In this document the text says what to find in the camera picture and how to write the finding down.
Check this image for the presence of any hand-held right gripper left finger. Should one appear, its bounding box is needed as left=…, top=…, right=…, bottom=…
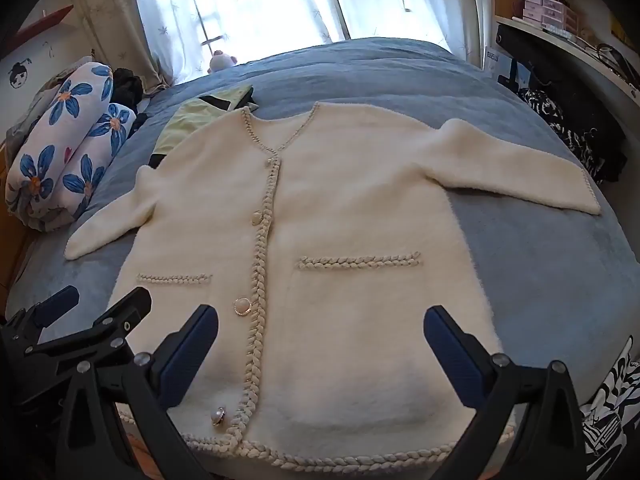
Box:
left=54, top=304, right=219, bottom=480

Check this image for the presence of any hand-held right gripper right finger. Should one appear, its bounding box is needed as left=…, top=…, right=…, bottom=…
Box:
left=423, top=304, right=587, bottom=480

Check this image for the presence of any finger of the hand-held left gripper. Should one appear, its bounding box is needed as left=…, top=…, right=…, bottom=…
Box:
left=4, top=285, right=81, bottom=348
left=24, top=287, right=152, bottom=392

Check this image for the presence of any cream fluffy cardigan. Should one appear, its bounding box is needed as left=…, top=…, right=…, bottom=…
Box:
left=65, top=101, right=602, bottom=472

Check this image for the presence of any black clothes pile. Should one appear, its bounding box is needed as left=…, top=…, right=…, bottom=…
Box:
left=112, top=67, right=151, bottom=131

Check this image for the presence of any blue fleece blanket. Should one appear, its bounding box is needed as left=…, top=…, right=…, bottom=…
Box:
left=4, top=37, right=637, bottom=461

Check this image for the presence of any person's patterned garment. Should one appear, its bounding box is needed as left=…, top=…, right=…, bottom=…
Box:
left=580, top=340, right=640, bottom=480

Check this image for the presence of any blue floral rolled quilt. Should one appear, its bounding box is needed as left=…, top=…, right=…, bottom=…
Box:
left=5, top=61, right=138, bottom=233

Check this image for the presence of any pale yellow black garment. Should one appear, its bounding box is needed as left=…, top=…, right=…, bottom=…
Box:
left=149, top=85, right=258, bottom=167

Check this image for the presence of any black white patterned cloth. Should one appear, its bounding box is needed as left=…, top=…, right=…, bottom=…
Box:
left=517, top=87, right=608, bottom=183

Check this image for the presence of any white pink plush toy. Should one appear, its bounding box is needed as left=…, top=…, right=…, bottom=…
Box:
left=208, top=50, right=236, bottom=72

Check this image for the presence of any red board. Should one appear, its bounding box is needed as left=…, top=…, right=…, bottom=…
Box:
left=15, top=5, right=75, bottom=36

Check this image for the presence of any beige floral curtain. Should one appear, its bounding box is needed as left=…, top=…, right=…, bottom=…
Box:
left=67, top=0, right=173, bottom=96

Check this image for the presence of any white blue printed box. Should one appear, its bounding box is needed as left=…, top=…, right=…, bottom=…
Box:
left=484, top=46, right=531, bottom=93

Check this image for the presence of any white curved desk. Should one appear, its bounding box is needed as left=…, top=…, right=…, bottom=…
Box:
left=495, top=14, right=640, bottom=111

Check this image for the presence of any pink drawer organizer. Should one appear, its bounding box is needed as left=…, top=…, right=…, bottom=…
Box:
left=520, top=0, right=581, bottom=33

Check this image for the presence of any cartoon wall sticker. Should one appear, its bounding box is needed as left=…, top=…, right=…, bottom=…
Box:
left=7, top=57, right=33, bottom=91

